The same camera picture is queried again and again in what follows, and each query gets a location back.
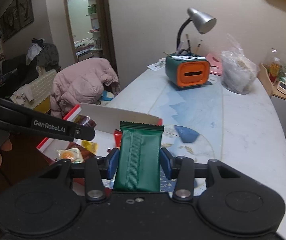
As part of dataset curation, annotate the red foil snack bag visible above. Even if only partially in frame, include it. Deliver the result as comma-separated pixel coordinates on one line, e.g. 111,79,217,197
74,115,96,128

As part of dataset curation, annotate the green snack bar wrapper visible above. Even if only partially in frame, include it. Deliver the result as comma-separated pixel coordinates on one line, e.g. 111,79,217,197
113,121,164,192

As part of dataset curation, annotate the green orange bun packet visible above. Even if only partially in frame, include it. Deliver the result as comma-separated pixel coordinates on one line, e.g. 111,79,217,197
57,148,84,164

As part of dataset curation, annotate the yellow snack packet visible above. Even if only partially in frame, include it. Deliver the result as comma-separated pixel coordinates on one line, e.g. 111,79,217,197
81,140,99,155

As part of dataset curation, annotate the pink jacket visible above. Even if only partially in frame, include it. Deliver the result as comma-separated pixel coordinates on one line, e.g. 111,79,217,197
50,57,121,119

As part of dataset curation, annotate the red chip bag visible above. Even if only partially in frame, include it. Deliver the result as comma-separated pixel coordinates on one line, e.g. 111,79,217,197
113,129,122,148

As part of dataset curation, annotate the wooden side cabinet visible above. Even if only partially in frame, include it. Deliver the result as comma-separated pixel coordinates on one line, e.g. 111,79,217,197
257,64,286,138

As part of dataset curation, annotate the red white cardboard box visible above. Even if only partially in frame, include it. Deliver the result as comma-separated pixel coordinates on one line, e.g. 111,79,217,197
36,103,163,163

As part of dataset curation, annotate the white digital timer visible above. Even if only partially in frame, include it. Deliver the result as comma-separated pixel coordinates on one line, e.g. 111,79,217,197
276,80,286,94

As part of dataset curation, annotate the clear plastic bag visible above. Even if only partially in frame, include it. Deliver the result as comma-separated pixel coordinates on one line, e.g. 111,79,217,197
222,34,260,94

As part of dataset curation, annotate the oil bottle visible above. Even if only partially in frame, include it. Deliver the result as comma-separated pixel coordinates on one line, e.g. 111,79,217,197
269,57,281,83

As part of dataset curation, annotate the green orange tissue box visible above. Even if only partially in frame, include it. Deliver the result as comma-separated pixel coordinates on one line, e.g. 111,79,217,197
165,54,210,88

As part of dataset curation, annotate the silver desk lamp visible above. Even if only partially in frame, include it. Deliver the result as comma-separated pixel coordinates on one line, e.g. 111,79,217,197
176,7,217,51

